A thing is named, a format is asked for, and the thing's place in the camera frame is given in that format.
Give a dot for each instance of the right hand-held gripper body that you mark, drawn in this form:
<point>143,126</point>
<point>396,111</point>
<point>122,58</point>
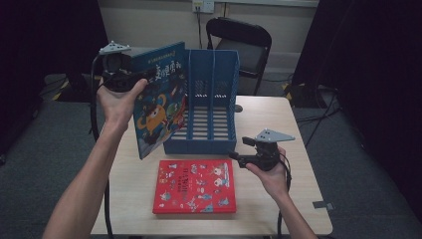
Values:
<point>265,159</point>

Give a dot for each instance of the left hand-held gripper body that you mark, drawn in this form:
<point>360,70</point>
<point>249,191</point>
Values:
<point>117,76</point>

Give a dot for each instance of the blue cartoon picture book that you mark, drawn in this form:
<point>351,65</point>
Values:
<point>159,109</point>

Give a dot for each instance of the red picture book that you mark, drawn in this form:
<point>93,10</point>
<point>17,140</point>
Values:
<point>195,187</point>

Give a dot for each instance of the blue plastic file rack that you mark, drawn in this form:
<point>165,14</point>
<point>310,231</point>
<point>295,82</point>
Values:
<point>215,83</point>

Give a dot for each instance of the person's right hand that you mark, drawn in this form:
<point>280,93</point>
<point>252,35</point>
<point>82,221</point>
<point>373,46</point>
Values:
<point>273,181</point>

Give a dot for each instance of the person's left hand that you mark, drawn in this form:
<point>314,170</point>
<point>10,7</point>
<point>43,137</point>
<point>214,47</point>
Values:
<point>117,106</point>

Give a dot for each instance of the black round table grommet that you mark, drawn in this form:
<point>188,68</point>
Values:
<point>238,108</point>

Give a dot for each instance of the black stand base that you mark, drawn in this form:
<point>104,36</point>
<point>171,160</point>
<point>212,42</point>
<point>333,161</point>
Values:
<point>305,96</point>
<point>74,91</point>

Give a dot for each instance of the grey tape strip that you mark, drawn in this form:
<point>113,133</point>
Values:
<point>323,205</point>

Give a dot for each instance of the black curtain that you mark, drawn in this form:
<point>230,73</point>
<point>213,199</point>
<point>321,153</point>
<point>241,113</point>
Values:
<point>375,66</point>
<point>40,49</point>

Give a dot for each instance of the black folding chair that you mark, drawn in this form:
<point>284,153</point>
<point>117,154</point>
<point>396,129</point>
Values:
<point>245,36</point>

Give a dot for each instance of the white wall socket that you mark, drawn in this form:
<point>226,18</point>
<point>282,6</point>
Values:
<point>203,6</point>

